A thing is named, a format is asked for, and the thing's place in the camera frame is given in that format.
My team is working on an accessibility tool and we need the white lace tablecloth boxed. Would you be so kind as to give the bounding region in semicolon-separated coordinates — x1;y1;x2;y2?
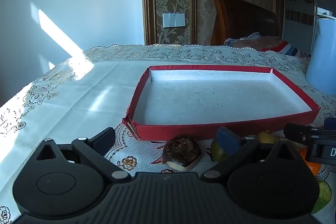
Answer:
0;43;336;224

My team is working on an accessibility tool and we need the striped colourful blanket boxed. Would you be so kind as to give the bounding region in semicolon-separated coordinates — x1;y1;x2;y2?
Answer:
224;32;310;58

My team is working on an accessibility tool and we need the brown wooden headboard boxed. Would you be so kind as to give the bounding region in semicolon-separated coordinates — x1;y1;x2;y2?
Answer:
210;0;280;46

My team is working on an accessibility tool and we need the green citrus fruit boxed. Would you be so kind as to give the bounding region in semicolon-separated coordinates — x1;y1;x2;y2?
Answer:
210;139;229;163
311;180;332;214

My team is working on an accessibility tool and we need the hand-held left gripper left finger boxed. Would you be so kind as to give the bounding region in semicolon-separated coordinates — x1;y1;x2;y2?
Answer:
34;127;132;184

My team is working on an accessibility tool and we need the wardrobe with patterned doors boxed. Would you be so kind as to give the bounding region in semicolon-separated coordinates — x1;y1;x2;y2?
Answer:
278;0;336;56

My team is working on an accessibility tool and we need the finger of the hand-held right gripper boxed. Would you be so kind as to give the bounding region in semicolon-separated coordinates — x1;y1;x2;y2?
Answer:
283;122;319;147
324;117;336;130

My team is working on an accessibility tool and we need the red shallow cardboard box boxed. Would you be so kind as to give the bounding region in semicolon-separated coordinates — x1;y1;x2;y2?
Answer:
122;65;321;141

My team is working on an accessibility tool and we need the small orange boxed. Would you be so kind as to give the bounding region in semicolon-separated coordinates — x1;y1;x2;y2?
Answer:
299;148;322;176

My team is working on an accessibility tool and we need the yellow-brown round fruit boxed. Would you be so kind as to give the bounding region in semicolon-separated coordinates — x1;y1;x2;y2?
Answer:
256;131;276;144

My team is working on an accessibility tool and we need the white wall light switch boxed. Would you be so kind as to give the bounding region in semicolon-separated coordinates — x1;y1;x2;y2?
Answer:
162;13;186;28

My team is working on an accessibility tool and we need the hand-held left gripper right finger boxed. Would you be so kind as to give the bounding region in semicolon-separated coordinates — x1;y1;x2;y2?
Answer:
202;126;302;184

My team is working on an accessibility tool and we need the light blue kettle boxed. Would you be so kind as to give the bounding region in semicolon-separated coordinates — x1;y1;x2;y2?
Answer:
304;14;336;96

